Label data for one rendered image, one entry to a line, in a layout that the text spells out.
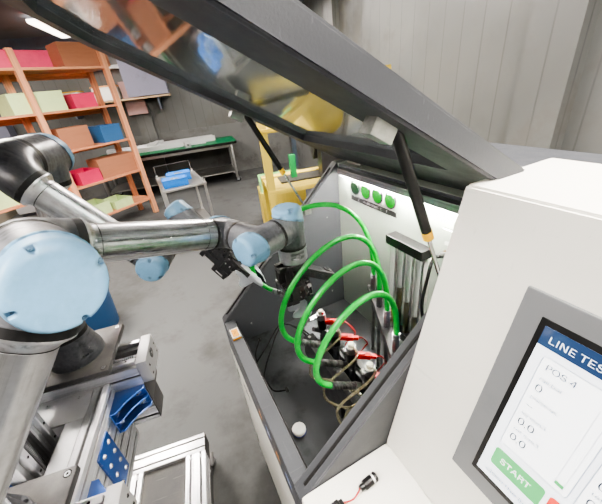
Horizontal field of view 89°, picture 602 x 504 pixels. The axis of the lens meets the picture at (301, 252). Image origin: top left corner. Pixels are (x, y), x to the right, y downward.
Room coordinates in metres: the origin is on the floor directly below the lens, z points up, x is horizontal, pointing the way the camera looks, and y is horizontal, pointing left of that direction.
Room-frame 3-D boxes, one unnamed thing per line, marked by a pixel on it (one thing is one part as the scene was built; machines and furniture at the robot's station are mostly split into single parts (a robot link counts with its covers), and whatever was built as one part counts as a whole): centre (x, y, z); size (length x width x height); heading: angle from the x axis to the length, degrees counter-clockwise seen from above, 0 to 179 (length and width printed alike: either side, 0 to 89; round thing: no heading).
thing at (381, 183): (0.84, -0.28, 1.43); 0.54 x 0.03 x 0.02; 23
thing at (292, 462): (0.65, 0.18, 0.87); 0.62 x 0.04 x 0.16; 23
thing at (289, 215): (0.71, 0.02, 1.40); 0.09 x 0.08 x 0.11; 137
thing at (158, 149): (6.81, 2.49, 0.49); 2.78 x 1.03 x 0.99; 104
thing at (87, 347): (0.75, 0.74, 1.09); 0.15 x 0.15 x 0.10
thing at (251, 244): (0.65, 0.10, 1.40); 0.11 x 0.11 x 0.08; 47
